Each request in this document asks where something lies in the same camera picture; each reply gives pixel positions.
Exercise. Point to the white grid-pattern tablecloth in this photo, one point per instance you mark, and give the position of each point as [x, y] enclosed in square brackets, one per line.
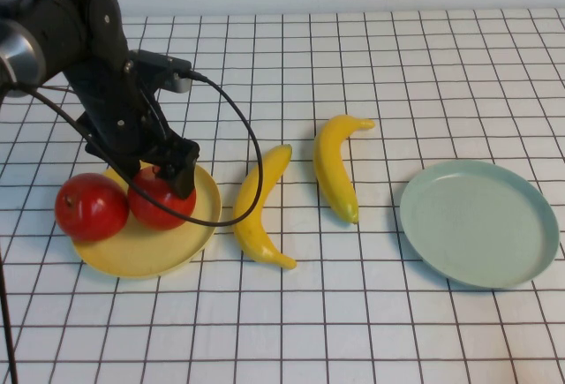
[397, 70]

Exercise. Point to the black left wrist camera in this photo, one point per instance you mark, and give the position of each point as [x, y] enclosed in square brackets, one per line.
[159, 66]

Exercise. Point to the red apple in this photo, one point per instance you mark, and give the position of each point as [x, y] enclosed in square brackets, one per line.
[163, 192]
[92, 212]

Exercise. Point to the yellow banana green tip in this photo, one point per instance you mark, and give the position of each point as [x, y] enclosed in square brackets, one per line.
[251, 236]

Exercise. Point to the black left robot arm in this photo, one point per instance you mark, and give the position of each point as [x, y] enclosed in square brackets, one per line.
[57, 35]

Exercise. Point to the pale green round plate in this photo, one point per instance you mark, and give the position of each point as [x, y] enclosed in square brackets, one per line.
[479, 225]

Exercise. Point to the yellow banana long stem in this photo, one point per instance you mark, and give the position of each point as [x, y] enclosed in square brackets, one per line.
[333, 167]

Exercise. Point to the yellow round plate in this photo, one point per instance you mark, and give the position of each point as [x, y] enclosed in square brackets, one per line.
[145, 247]

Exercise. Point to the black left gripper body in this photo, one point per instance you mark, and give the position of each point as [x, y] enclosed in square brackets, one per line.
[115, 115]

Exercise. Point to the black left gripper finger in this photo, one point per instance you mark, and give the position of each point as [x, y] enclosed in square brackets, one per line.
[128, 167]
[185, 178]

